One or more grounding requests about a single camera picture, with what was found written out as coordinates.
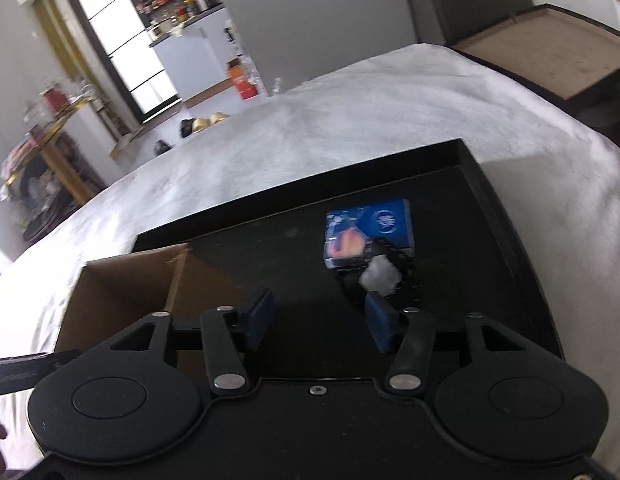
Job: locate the white kitchen counter cabinet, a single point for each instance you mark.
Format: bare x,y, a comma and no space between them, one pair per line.
200,65

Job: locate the black slipper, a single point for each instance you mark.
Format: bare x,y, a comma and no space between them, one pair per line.
163,147
187,128

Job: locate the black framed window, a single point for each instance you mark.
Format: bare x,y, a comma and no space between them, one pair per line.
125,50

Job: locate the blue tissue packet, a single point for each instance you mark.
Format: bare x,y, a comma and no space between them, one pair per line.
385,220

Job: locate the brown cardboard box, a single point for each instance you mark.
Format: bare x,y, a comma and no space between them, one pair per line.
130,290

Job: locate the flat cardboard piece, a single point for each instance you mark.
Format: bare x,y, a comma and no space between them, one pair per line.
127,142

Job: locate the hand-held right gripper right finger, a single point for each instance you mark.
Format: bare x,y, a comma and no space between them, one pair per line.
381,322

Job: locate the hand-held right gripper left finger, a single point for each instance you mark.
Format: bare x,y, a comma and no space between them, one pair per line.
259,320

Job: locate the yellow slipper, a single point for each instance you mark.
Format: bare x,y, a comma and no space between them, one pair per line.
219,118

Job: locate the beige slipper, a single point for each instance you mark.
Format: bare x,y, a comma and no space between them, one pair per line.
202,124

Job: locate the black tray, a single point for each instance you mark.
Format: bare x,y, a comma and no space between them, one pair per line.
490,260

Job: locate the orange box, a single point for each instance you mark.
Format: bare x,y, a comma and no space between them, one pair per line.
242,82

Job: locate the gold side table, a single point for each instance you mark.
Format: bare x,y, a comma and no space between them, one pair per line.
65,160

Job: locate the glass jar with red contents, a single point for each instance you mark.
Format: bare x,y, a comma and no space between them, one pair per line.
52,99

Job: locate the clear plastic bags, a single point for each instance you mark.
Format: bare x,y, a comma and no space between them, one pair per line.
277,86

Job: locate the yellow curtain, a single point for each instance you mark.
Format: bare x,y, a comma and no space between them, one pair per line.
55,35

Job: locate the white blanket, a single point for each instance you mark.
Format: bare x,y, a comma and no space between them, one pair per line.
340,110

